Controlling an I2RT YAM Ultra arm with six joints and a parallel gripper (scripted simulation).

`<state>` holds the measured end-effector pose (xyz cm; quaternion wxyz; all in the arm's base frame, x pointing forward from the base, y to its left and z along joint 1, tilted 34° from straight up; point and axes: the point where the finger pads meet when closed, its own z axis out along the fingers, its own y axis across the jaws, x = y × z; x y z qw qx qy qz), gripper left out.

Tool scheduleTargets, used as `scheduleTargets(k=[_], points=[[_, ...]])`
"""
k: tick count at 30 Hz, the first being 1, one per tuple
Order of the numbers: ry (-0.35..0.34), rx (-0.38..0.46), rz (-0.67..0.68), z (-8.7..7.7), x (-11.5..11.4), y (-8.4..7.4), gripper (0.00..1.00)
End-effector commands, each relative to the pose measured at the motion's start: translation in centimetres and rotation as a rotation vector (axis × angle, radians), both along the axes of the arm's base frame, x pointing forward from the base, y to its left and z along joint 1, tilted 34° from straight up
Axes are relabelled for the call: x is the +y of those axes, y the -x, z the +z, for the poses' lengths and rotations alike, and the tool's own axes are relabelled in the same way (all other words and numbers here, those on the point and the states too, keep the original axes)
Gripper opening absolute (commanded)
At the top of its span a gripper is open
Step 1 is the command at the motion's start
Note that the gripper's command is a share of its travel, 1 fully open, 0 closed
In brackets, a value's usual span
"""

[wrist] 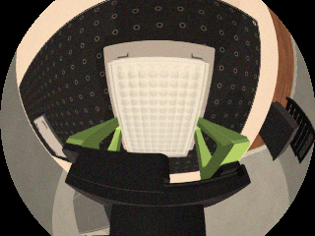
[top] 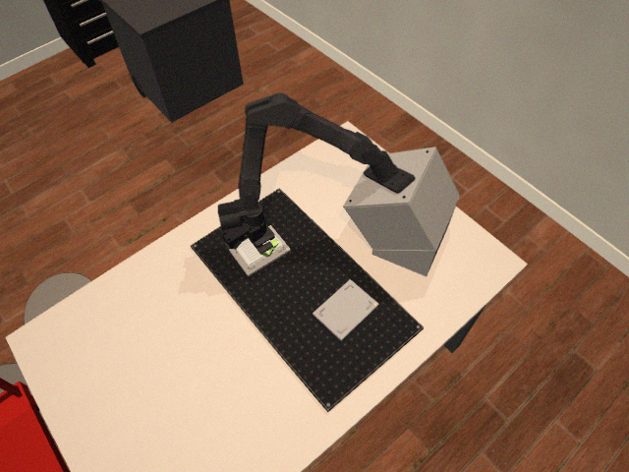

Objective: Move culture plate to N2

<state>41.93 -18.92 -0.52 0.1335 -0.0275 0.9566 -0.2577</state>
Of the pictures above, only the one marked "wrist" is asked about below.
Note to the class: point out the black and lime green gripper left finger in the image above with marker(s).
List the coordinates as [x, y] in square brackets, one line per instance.
[91, 137]

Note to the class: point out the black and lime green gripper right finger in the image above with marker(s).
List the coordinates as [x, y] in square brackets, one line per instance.
[230, 147]

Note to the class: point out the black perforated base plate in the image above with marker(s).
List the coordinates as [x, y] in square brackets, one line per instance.
[66, 79]

